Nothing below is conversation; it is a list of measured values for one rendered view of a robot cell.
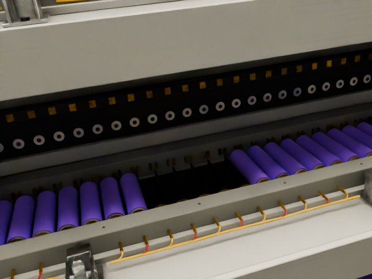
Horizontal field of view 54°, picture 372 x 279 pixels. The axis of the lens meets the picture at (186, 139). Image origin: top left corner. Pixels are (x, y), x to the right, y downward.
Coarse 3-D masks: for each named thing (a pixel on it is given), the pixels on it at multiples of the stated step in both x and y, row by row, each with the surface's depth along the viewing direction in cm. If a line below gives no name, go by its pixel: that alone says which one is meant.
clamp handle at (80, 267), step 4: (72, 264) 25; (76, 264) 25; (80, 264) 25; (72, 268) 25; (76, 268) 25; (80, 268) 25; (84, 268) 26; (76, 272) 25; (80, 272) 26; (84, 272) 26; (76, 276) 26; (80, 276) 25; (84, 276) 25; (88, 276) 26
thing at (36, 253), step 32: (224, 192) 33; (256, 192) 32; (288, 192) 33; (320, 192) 34; (96, 224) 30; (128, 224) 30; (160, 224) 30; (192, 224) 31; (256, 224) 31; (0, 256) 28; (32, 256) 28; (64, 256) 29
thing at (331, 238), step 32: (352, 96) 48; (192, 128) 43; (224, 128) 44; (0, 160) 39; (32, 160) 39; (64, 160) 40; (288, 224) 32; (320, 224) 32; (352, 224) 31; (128, 256) 30; (160, 256) 30; (192, 256) 29; (224, 256) 29; (256, 256) 29; (288, 256) 28; (320, 256) 29; (352, 256) 30
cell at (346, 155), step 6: (318, 132) 43; (312, 138) 43; (318, 138) 42; (324, 138) 41; (330, 138) 41; (324, 144) 41; (330, 144) 40; (336, 144) 40; (330, 150) 40; (336, 150) 39; (342, 150) 39; (348, 150) 38; (342, 156) 38; (348, 156) 38; (354, 156) 38
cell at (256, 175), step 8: (232, 152) 40; (240, 152) 40; (232, 160) 40; (240, 160) 39; (248, 160) 38; (240, 168) 38; (248, 168) 37; (256, 168) 37; (248, 176) 37; (256, 176) 36; (264, 176) 35
